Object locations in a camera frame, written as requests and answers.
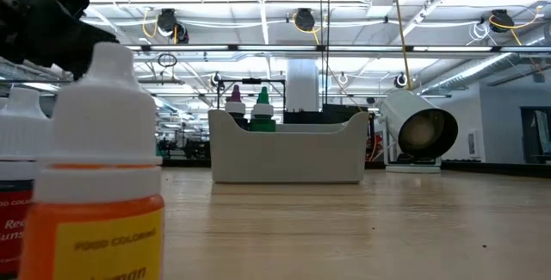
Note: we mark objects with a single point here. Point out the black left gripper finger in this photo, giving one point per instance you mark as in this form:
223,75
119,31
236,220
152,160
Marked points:
77,30
71,49

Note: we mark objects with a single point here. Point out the red sunset food colouring bottle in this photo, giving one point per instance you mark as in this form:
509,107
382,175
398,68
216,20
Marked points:
19,133

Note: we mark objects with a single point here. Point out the large purple-tipped colouring bottle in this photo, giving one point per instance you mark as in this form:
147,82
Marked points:
235,107

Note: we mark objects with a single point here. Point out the large green-tipped colouring bottle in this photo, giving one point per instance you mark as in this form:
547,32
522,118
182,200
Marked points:
262,125

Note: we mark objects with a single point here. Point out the small black ceiling reel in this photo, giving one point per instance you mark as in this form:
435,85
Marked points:
215,79
396,82

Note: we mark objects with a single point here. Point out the long ceiling light bar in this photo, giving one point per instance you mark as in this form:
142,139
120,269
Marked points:
275,48

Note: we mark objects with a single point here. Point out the white building pillar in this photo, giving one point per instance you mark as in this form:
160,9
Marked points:
302,82

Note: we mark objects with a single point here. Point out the grey plastic bin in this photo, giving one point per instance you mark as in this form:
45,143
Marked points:
284,155

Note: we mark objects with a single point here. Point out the white cylindrical spotlight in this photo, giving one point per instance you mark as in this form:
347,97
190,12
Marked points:
404,107

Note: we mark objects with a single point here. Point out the background black rig frame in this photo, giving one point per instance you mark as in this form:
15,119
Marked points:
251,81

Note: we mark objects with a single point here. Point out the silver ventilation duct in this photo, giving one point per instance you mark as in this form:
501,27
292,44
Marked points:
473,71

